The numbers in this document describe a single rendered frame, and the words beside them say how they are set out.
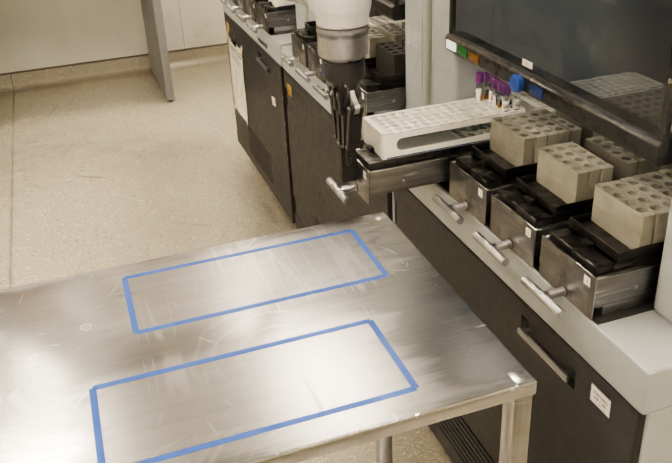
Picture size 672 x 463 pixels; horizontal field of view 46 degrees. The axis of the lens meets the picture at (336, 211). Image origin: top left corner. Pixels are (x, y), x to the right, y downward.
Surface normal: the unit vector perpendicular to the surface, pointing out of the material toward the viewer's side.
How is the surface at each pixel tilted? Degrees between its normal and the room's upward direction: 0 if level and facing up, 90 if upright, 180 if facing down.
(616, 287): 90
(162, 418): 0
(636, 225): 90
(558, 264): 90
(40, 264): 0
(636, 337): 0
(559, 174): 90
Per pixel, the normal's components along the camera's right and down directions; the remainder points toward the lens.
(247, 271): -0.04, -0.89
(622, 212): -0.95, 0.18
